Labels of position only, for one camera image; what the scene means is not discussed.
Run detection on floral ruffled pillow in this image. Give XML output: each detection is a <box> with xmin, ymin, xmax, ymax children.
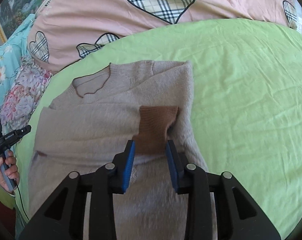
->
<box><xmin>0</xmin><ymin>56</ymin><xmax>52</xmax><ymax>132</ymax></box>

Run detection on beige knit sweater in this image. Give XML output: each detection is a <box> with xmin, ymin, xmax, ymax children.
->
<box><xmin>28</xmin><ymin>60</ymin><xmax>207</xmax><ymax>239</ymax></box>

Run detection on green sleeve left forearm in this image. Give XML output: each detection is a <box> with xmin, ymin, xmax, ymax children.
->
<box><xmin>0</xmin><ymin>185</ymin><xmax>15</xmax><ymax>210</ymax></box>

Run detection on green bed sheet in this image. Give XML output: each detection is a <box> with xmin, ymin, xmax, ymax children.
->
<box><xmin>14</xmin><ymin>17</ymin><xmax>302</xmax><ymax>240</ymax></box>

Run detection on left hand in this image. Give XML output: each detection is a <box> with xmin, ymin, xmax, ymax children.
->
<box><xmin>0</xmin><ymin>150</ymin><xmax>20</xmax><ymax>194</ymax></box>

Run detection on teal floral pillow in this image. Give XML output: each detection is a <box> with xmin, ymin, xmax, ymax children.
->
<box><xmin>0</xmin><ymin>14</ymin><xmax>35</xmax><ymax>106</ymax></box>

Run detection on framed landscape painting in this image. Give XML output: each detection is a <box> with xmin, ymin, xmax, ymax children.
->
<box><xmin>0</xmin><ymin>0</ymin><xmax>74</xmax><ymax>45</ymax></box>

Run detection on pink quilt plaid hearts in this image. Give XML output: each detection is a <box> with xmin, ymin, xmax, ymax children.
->
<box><xmin>28</xmin><ymin>0</ymin><xmax>302</xmax><ymax>74</ymax></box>

